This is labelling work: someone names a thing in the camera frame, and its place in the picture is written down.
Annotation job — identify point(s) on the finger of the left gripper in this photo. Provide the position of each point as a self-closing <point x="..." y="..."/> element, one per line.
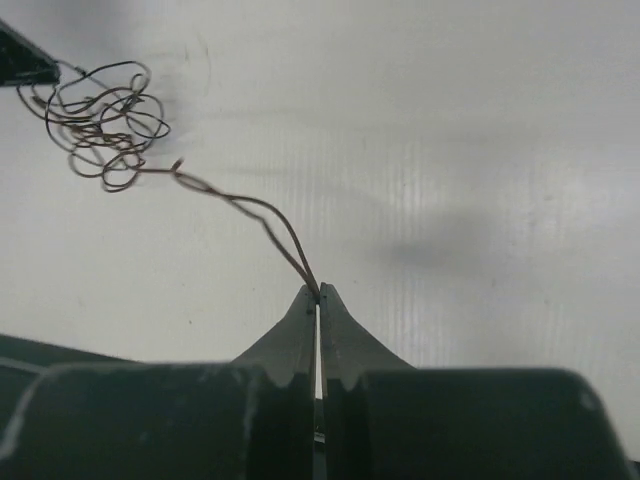
<point x="22" y="63"/>

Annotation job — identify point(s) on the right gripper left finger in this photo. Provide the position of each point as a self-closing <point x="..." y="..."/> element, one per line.
<point x="248" y="418"/>

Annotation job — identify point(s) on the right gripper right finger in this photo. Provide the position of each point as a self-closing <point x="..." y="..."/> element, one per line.
<point x="385" y="419"/>

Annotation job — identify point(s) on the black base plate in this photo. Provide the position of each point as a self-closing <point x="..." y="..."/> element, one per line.
<point x="25" y="359"/>

